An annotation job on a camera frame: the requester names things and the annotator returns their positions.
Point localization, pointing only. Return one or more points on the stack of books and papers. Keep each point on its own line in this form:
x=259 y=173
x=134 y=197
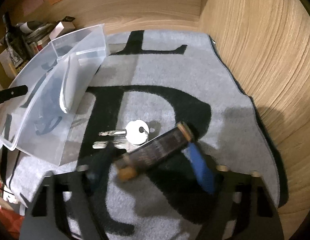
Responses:
x=36 y=35

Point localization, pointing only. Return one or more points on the grey mat with black letters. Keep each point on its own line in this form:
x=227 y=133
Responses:
x=161 y=77

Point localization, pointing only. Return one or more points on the silver keys with white cap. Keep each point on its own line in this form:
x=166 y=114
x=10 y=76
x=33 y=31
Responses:
x=135 y=133

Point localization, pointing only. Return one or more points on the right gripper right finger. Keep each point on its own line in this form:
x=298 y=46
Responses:
x=202 y=172

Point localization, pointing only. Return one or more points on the clear plastic storage bin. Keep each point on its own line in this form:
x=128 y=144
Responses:
x=38 y=121

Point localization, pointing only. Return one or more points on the pink sticky paper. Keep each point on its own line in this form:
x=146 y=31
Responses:
x=30 y=6

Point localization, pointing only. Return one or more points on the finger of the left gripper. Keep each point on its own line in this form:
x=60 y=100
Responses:
x=13 y=92

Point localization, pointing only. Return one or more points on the dark wine bottle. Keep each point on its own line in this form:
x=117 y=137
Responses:
x=15 y=44

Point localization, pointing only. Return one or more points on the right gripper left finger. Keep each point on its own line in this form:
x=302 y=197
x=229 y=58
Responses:
x=98 y=171

